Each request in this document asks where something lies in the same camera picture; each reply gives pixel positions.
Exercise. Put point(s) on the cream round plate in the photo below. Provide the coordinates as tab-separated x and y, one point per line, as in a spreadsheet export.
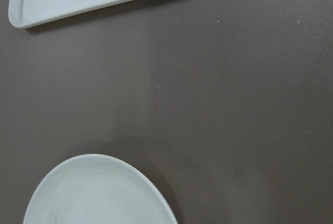
96	188

